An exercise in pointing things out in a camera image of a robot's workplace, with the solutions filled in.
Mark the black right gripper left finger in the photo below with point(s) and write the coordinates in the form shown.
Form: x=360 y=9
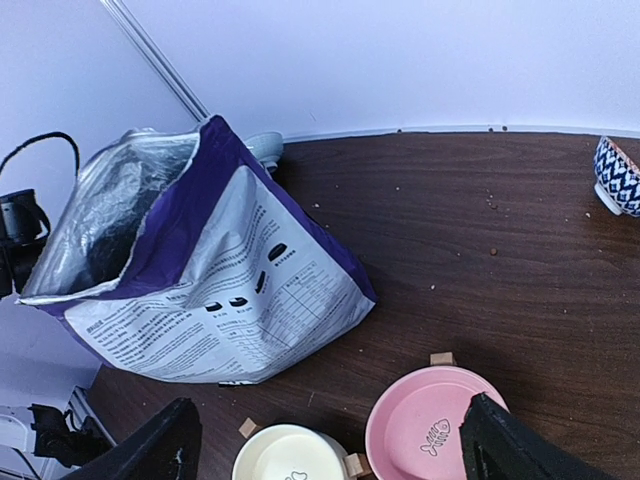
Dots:
x=168 y=446

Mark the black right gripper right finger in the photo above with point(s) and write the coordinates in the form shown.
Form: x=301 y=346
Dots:
x=496 y=445

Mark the purple pet food bag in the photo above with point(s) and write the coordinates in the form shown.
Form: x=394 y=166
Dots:
x=180 y=259

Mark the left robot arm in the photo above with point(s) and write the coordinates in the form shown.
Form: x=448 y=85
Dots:
x=25 y=229

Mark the pink pet bowl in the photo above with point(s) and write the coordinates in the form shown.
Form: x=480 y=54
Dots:
x=412 y=431

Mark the cream pet bowl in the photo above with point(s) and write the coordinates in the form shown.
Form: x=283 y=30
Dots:
x=288 y=451

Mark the blue white patterned bowl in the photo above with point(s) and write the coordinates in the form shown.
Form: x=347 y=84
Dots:
x=616 y=178

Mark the pale green ribbed bowl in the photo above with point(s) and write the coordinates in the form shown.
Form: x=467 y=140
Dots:
x=267 y=148

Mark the aluminium corner post left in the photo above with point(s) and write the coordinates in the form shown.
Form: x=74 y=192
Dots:
x=156 y=59

